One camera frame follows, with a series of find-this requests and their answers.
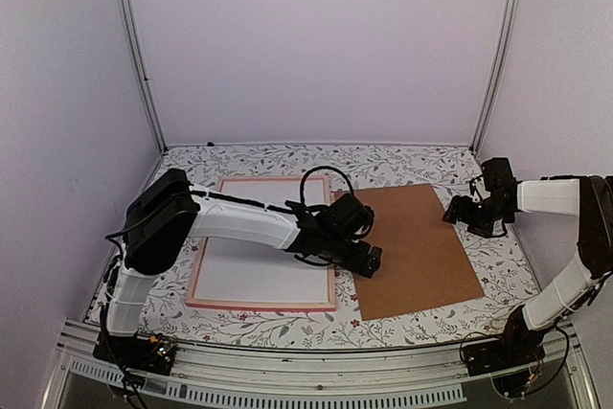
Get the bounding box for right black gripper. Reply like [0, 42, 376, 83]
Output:
[443, 195, 511, 239]

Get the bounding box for brown backing board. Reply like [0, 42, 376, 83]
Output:
[353, 184, 485, 321]

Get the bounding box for pink wooden picture frame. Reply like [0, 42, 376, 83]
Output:
[184, 174, 337, 313]

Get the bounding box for dark photo print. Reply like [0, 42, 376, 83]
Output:
[193, 179, 331, 305]

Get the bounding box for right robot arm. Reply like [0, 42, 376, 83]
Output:
[443, 157, 612, 368]

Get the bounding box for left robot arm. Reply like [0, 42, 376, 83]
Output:
[99, 169, 382, 365]

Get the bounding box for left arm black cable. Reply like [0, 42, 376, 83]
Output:
[299, 165, 355, 218]

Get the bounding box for front aluminium rail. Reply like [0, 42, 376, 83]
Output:
[42, 340, 601, 408]

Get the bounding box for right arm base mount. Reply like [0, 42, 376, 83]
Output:
[459, 340, 545, 399]

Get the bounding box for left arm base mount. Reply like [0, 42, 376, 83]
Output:
[93, 333, 176, 376]

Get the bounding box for right aluminium post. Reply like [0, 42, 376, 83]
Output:
[470, 0, 520, 155]

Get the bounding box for aluminium post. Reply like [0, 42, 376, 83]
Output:
[117, 0, 168, 154]
[470, 0, 520, 155]

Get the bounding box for left aluminium post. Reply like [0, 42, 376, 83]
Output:
[117, 0, 168, 154]

